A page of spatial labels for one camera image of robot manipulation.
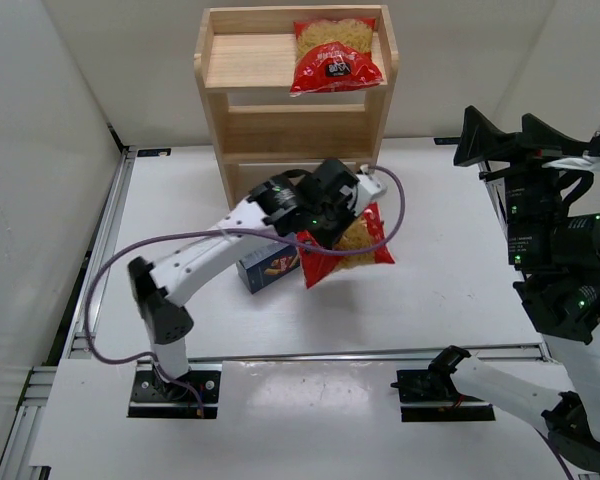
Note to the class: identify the wooden three-tier shelf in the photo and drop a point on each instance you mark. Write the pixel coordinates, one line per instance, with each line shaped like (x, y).
(244, 63)

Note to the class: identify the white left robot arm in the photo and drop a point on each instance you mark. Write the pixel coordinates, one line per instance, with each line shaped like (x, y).
(162, 288)

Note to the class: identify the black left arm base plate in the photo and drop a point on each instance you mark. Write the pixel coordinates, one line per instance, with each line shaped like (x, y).
(153, 398)

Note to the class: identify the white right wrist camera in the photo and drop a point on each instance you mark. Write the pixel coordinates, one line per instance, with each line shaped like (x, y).
(588, 161)

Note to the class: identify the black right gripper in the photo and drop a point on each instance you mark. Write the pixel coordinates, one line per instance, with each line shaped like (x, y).
(522, 151)

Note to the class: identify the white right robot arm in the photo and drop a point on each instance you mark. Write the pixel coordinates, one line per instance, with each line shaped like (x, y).
(558, 256)

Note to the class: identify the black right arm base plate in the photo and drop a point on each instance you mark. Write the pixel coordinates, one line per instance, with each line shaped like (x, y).
(427, 397)

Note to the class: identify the blue Barilla rigatoni box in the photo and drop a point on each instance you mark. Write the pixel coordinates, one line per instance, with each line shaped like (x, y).
(266, 265)

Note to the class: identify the aluminium table rail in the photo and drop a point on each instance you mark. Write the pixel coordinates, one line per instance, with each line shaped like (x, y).
(69, 342)

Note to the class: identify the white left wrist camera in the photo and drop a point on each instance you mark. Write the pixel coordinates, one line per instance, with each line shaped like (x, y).
(369, 188)

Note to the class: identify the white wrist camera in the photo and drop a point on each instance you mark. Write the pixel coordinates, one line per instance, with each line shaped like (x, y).
(369, 188)
(588, 161)

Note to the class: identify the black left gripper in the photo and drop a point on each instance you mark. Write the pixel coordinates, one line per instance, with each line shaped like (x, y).
(327, 215)

